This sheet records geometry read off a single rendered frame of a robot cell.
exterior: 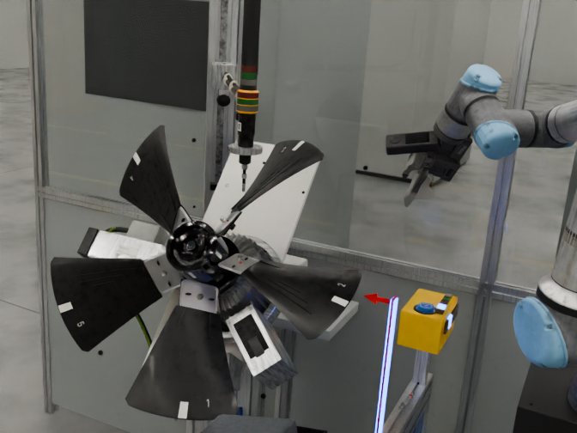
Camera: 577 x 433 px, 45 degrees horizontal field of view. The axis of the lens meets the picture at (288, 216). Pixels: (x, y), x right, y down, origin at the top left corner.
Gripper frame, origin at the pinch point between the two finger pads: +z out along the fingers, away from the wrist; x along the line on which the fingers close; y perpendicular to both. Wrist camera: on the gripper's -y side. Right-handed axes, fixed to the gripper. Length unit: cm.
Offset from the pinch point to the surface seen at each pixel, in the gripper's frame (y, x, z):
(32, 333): -102, 77, 234
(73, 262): -69, -21, 29
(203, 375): -36, -45, 24
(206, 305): -39, -30, 21
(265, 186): -32.2, -8.6, 2.6
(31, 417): -84, 13, 190
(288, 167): -28.4, -4.3, -0.9
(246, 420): -37, -78, -26
